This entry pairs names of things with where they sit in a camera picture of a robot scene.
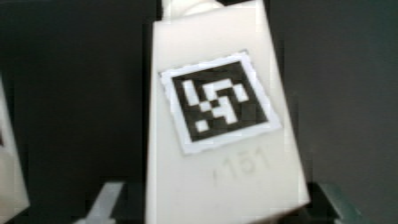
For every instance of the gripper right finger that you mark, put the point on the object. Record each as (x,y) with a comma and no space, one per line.
(331,209)

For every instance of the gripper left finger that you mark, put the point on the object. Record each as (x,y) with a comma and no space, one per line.
(118,205)

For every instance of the white stool leg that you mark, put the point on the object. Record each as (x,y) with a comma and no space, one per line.
(13,190)
(224,171)

